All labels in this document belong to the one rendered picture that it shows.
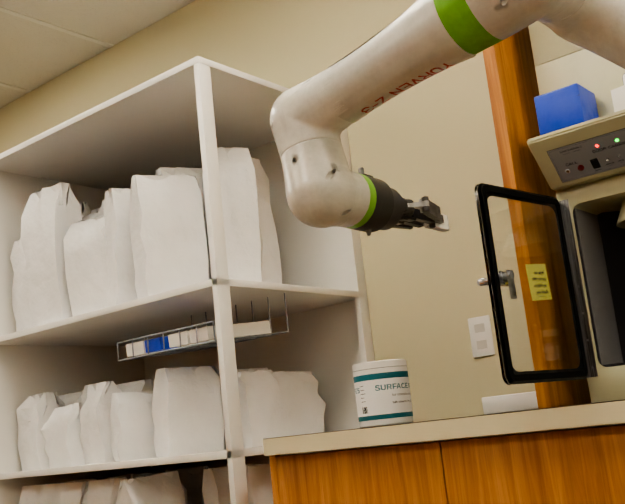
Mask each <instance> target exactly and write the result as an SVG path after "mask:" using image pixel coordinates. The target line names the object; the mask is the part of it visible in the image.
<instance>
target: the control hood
mask: <svg viewBox="0 0 625 504"><path fill-rule="evenodd" d="M623 128H625V109H624V110H621V111H617V112H614V113H611V114H608V115H605V116H601V117H598V118H595V119H592V120H589V121H585V122H582V123H579V124H576V125H572V126H569V127H566V128H563V129H560V130H556V131H553V132H550V133H547V134H543V135H540V136H537V137H534V138H531V139H528V140H527V144H528V146H529V148H530V150H531V152H532V154H533V156H534V158H535V160H536V162H537V163H538V165H539V167H540V169H541V171H542V173H543V175H544V177H545V179H546V181H547V183H548V184H549V186H550V188H551V189H552V190H555V191H558V190H562V189H566V188H569V187H573V186H577V185H581V184H584V183H588V182H592V181H596V180H599V179H603V178H607V177H611V176H614V175H618V174H622V173H625V166H623V167H619V168H616V169H612V170H608V171H605V172H601V173H597V174H594V175H590V176H586V177H583V178H579V179H575V180H572V181H568V182H564V183H562V181H561V179H560V177H559V175H558V173H557V171H556V169H555V167H554V165H553V163H552V161H551V159H550V157H549V156H548V154H547V152H546V151H549V150H553V149H556V148H559V147H563V146H566V145H569V144H573V143H576V142H579V141H583V140H586V139H589V138H593V137H596V136H600V135H603V134H606V133H610V132H613V131H616V130H620V129H623Z"/></svg>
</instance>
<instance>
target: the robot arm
mask: <svg viewBox="0 0 625 504"><path fill-rule="evenodd" d="M536 21H538V22H540V23H542V24H544V25H546V26H547V27H548V28H550V29H551V30H552V31H553V32H554V33H555V34H556V35H558V36H559V37H560V38H562V39H564V40H566V41H568V42H571V43H573V44H575V45H577V46H579V47H582V48H584V49H586V50H588V51H590V52H592V53H594V54H596V55H598V56H600V57H602V58H604V59H606V60H608V61H610V62H612V63H614V64H616V65H618V66H619V67H621V68H623V69H625V0H417V1H416V2H415V3H414V4H413V5H412V6H411V7H409V8H408V9H407V10H406V11H405V12H404V13H402V14H401V15H400V16H399V17H397V18H396V19H395V20H394V21H393V22H391V23H390V24H389V25H387V26H386V27H385V28H384V29H382V30H381V31H380V32H378V33H377V34H376V35H374V36H373V37H372V38H370V39H369V40H368V41H366V42H365V43H364V44H362V45H361V46H359V47H358V48H357V49H355V50H354V51H352V52H351V53H349V54H348V55H346V56H345V57H343V58H342V59H340V60H339V61H337V62H336V63H334V64H333V65H331V66H329V67H328V69H326V70H324V71H322V72H320V73H319V74H317V75H315V76H313V77H311V78H309V79H308V80H306V81H304V82H302V83H300V84H298V85H296V86H294V87H292V88H290V89H288V90H286V91H285V92H283V93H282V94H281V95H280V96H279V97H278V98H277V99H276V101H275V102H274V104H273V106H272V109H271V113H270V126H271V130H272V133H273V136H274V139H275V142H276V145H277V148H278V151H279V155H280V158H281V162H282V167H283V173H284V180H285V188H286V196H287V201H288V205H289V208H290V210H291V211H292V213H293V214H294V215H295V217H296V218H297V219H298V220H300V221H301V222H302V223H304V224H306V225H308V226H311V227H316V228H328V227H343V228H348V229H353V230H358V231H363V232H366V234H367V236H370V235H371V232H376V231H378V230H389V229H391V228H398V229H409V230H411V229H413V227H417V228H421V227H423V226H424V227H425V228H428V229H432V230H436V231H441V232H446V231H449V230H450V228H449V221H448V216H447V215H444V214H441V211H440V207H439V206H437V205H436V204H434V203H433V202H431V201H430V200H429V198H428V196H424V197H422V198H421V199H419V202H413V200H411V199H405V198H402V196H401V195H400V194H399V193H398V192H397V191H396V190H395V189H393V188H390V187H389V185H388V184H387V183H386V182H384V181H383V180H380V179H377V178H373V176H371V175H367V174H364V168H363V167H360V168H358V173H356V172H353V171H351V170H350V168H349V165H348V162H347V159H346V156H345V153H344V150H343V147H342V143H341V138H340V135H341V133H342V131H344V130H345V129H346V128H347V127H349V126H350V125H351V124H353V123H354V122H357V121H359V120H360V119H362V118H363V117H364V116H366V115H367V114H369V113H370V112H372V111H373V110H375V109H376V108H378V107H380V106H381V105H383V104H384V103H386V102H387V101H389V100H391V99H392V98H394V97H396V96H397V95H399V94H401V93H403V92H404V91H406V90H408V89H410V88H411V87H413V86H415V85H417V84H419V83H421V82H423V81H425V80H426V79H428V78H430V77H432V76H434V75H436V74H438V73H440V72H442V71H444V70H447V69H449V68H451V67H453V66H455V65H457V64H459V63H462V62H464V61H466V60H468V59H471V58H473V57H475V56H477V55H475V54H477V53H479V52H481V51H483V50H485V49H487V48H489V47H491V46H493V45H495V44H497V43H499V42H500V41H502V40H504V39H506V38H508V37H510V36H511V35H513V34H515V33H517V32H519V31H520V30H522V29H524V28H526V27H528V26H529V25H531V24H533V23H535V22H536Z"/></svg>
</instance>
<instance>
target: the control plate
mask: <svg viewBox="0 0 625 504"><path fill-rule="evenodd" d="M615 138H619V142H615V141H614V139H615ZM595 144H599V145H600V147H599V148H596V147H595ZM546 152H547V154H548V156H549V157H550V159H551V161H552V163H553V165H554V167H555V169H556V171H557V173H558V175H559V177H560V179H561V181H562V183H564V182H568V181H572V180H575V179H579V178H583V177H586V176H590V175H594V174H597V173H601V172H605V171H608V170H612V169H616V168H619V167H623V166H625V128H623V129H620V130H616V131H613V132H610V133H606V134H603V135H600V136H596V137H593V138H589V139H586V140H583V141H579V142H576V143H573V144H569V145H566V146H563V147H559V148H556V149H553V150H549V151H546ZM618 154H620V155H621V158H617V155H618ZM607 157H608V158H610V160H609V161H606V158H607ZM595 158H597V159H598V161H599V163H600V165H601V167H600V168H596V169H594V168H593V166H592V164H591V162H590V160H591V159H595ZM579 165H583V166H584V170H583V171H579V170H578V166H579ZM566 169H569V170H570V173H566V172H565V170H566Z"/></svg>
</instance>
